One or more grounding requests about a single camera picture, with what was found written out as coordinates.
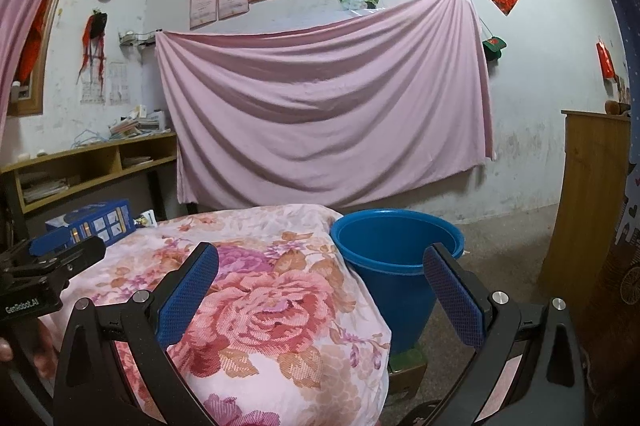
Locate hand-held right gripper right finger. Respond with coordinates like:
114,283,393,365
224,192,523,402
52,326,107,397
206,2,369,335
422,242,587,426

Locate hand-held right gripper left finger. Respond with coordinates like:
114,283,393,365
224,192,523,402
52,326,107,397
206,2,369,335
52,241,221,426

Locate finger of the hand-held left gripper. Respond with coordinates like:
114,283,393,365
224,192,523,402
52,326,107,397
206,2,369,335
0,226,69,263
0,236,107,292

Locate blue plastic bucket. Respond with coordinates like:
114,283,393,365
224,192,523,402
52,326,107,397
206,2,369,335
330,209,466,357

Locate blue cardboard box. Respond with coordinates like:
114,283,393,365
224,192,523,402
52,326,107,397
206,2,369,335
45,199,133,247

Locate pile of papers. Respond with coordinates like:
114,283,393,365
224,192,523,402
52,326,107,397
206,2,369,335
20,176,81,203

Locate floral pink blanket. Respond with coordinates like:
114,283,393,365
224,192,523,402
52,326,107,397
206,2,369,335
37,205,393,426

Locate wooden shelf desk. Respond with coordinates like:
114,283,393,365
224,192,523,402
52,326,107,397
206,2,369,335
0,130,180,227

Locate stack of books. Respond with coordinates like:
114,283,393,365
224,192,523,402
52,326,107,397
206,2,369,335
107,106,168,139

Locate wooden cabinet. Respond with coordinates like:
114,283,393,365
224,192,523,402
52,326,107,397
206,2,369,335
537,109,633,332

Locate red cloth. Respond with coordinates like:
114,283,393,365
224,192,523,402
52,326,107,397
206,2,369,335
17,0,53,80

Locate red tassel ornament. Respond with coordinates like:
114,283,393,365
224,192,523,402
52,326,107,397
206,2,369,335
76,9,110,82

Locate pink curtain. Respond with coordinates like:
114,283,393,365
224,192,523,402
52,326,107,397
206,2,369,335
0,0,103,127

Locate green cap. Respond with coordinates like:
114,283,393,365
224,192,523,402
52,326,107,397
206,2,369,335
481,36,507,61

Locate red hanging envelope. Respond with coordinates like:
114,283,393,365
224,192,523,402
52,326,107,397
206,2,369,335
596,40,616,81

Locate blue cable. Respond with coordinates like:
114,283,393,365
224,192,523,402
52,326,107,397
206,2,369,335
72,129,108,149

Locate white wall calendar sheet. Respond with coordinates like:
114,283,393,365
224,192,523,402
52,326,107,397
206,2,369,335
81,65,107,106
107,61,130,104

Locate wooden window frame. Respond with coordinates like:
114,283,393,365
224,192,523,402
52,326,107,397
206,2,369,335
7,0,96,116

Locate wire wall rack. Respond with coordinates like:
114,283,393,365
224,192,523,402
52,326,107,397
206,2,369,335
118,28,157,48

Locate pink sheet on wall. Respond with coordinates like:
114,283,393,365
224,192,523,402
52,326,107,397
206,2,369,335
155,0,496,212

